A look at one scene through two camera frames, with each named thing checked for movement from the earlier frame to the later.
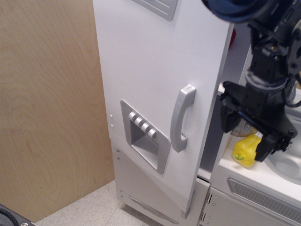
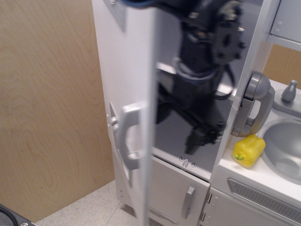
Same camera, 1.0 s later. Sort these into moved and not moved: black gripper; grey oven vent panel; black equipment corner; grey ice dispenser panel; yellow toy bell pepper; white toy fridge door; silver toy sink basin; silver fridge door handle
Moved: black gripper; white toy fridge door; silver fridge door handle; grey ice dispenser panel
Not moved: grey oven vent panel; yellow toy bell pepper; silver toy sink basin; black equipment corner
